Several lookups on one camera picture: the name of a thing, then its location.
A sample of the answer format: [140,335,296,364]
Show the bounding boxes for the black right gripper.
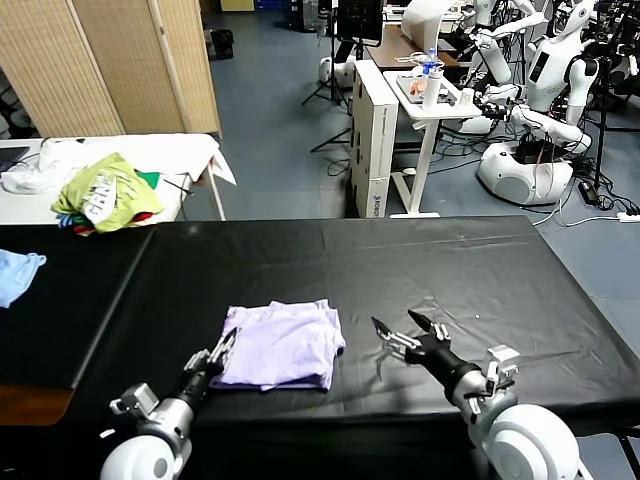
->
[370,308,469,387]

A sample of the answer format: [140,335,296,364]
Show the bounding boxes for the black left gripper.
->
[179,326,241,402]

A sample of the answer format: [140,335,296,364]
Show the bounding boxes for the lavender t-shirt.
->
[209,298,348,393]

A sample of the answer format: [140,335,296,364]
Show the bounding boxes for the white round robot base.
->
[318,55,359,89]

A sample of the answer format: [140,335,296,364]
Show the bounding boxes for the large black table cover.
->
[72,215,640,431]

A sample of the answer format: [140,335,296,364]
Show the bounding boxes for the small black table cover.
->
[0,223,157,389]

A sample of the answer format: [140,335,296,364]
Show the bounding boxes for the red garment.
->
[73,211,154,237]

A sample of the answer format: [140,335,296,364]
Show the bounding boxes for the yellow-green printed t-shirt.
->
[50,152,166,234]

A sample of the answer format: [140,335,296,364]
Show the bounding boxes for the green garment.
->
[135,170,163,192]

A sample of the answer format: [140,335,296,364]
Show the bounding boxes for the white adjustable side table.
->
[382,69,484,220]

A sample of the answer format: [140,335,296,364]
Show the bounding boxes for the white humanoid robot with base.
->
[472,0,602,206]

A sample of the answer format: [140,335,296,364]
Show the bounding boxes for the tall white cardboard box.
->
[347,59,401,220]

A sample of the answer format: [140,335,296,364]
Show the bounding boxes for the white tablecloth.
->
[0,133,238,225]

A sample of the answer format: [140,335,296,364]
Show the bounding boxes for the light blue garment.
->
[0,248,48,309]

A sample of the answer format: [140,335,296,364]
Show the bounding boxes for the black monitor floor stand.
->
[309,43,369,154]

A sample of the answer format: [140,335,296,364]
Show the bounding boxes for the black power adapter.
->
[577,179,601,205]

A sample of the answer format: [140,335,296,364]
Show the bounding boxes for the grey tray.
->
[396,72,464,106]

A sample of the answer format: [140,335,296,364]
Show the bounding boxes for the white tumbler bottle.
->
[420,67,445,112]

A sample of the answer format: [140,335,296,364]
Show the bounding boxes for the crumpled white garment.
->
[0,139,101,196]

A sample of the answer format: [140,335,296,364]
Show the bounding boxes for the clear water bottle blue cap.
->
[422,47,444,76]

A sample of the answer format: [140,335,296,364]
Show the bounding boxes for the black laptop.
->
[0,146,32,174]

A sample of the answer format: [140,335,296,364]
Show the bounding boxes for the black light stand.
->
[588,53,617,202]

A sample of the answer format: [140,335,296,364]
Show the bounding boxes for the black tripod stand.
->
[301,0,352,109]

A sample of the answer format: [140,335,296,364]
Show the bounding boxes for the brown wooden desk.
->
[367,24,474,71]

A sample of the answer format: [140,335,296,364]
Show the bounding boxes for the white humanoid robot slim arms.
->
[459,0,547,87]

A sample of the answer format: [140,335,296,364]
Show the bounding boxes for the black trash bin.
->
[211,28,235,61]

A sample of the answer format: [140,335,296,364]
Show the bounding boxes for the bamboo folding screen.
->
[0,0,223,138]

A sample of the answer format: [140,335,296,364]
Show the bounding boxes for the white curved machine housing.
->
[401,0,464,51]

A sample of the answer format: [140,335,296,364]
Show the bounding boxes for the black monitor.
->
[336,0,385,48]

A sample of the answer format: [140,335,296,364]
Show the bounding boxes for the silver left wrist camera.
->
[109,382,161,417]

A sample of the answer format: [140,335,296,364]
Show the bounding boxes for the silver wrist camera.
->
[109,382,161,417]
[464,344,522,402]

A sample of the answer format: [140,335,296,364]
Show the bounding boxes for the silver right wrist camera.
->
[464,344,522,402]

